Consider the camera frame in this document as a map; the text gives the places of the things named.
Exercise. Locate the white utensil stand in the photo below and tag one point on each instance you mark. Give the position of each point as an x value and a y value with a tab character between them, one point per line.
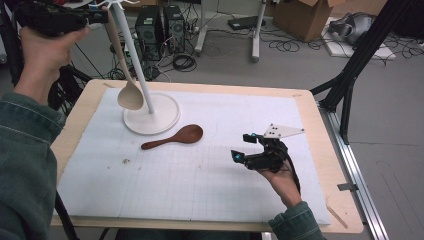
160	120

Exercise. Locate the white flat board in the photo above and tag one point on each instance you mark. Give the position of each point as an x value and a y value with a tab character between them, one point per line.
386	51

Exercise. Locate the grey bag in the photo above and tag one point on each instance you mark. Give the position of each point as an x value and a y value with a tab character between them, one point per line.
356	26

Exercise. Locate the person's right hand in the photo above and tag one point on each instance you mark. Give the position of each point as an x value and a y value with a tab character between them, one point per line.
283	186

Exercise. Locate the beige wooden ladle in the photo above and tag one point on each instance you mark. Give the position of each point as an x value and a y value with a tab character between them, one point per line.
130	96

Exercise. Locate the white stand leg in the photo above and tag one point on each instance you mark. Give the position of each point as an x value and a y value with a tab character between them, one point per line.
201	36
256	43

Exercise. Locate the black metal frame stand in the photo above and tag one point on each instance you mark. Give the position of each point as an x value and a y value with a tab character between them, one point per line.
360	53

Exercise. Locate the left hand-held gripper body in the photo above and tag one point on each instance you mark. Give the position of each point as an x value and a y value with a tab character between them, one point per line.
50	20

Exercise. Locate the black flat device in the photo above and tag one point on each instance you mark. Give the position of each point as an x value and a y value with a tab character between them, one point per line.
245	22

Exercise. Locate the aluminium rail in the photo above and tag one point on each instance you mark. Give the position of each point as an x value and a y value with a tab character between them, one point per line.
363	186

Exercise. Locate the black computer tower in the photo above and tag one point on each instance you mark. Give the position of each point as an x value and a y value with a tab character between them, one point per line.
174	28
148	31

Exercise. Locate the small metal bracket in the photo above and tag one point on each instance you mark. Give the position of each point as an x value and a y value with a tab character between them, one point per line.
347	187

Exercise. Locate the white grid foam mat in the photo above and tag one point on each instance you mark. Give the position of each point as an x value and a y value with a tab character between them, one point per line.
200	186

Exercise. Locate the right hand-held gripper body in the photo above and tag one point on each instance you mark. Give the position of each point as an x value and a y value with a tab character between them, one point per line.
266	156

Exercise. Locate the brown cardboard box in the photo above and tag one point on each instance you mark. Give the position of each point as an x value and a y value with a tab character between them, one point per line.
306	18

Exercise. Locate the person's left hand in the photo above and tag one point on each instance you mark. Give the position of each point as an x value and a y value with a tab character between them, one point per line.
40	63

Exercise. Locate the dark brown wooden rice spoon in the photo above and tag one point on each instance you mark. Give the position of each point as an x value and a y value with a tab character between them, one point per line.
190	134

